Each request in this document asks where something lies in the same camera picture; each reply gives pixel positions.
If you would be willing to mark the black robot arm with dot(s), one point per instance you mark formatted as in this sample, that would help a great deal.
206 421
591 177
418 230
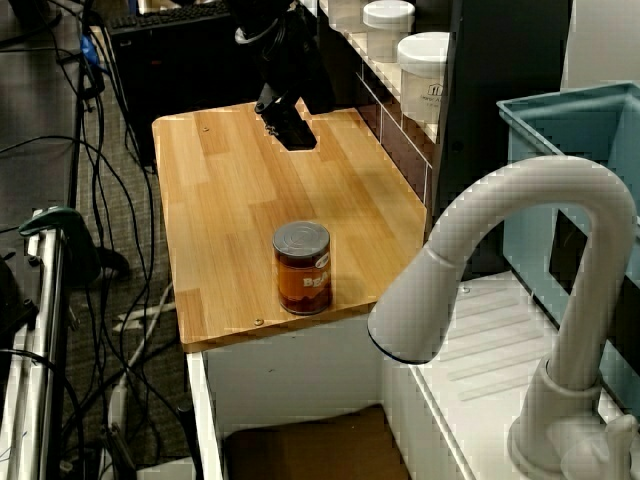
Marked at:
260 20

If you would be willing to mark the white sink basin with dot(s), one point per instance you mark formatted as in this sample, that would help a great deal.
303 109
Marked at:
320 370

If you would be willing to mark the orange beans can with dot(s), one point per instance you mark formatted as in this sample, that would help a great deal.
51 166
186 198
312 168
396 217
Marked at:
302 280

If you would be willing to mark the blue plastic bin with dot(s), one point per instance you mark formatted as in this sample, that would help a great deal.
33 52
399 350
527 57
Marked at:
530 165

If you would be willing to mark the grey curved faucet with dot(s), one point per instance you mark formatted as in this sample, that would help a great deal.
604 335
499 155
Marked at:
550 180

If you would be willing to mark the wooden counter board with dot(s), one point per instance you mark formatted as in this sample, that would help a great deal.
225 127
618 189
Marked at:
490 325

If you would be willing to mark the black stand foot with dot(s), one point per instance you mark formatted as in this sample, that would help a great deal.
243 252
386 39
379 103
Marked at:
112 260

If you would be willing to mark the black mounting block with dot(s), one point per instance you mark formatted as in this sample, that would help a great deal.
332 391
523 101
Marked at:
12 305

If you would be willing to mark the black box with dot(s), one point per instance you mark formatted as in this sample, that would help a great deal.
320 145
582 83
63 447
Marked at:
175 90

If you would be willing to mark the plain white-lid jar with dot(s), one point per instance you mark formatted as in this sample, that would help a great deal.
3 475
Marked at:
387 30

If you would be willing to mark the black keyboard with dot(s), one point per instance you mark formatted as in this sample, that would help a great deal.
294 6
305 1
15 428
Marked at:
165 21

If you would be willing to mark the dark desk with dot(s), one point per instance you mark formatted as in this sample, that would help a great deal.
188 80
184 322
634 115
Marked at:
30 100

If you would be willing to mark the green clamp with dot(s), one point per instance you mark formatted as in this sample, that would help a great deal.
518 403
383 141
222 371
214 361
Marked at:
65 225

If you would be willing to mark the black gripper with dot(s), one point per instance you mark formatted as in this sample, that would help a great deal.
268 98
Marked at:
290 65

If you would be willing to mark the white-lid jar with label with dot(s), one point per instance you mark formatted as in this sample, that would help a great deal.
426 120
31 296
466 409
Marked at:
420 80

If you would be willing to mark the dark tile backsplash shelf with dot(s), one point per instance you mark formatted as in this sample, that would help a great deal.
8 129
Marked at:
400 150

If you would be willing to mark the blue plastic clip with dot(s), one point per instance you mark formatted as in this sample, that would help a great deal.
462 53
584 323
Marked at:
88 47

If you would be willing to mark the silver metal rail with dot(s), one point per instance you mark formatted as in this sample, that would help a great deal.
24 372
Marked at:
40 300

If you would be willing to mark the black upright post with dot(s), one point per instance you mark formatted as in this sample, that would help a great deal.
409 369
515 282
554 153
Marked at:
500 50

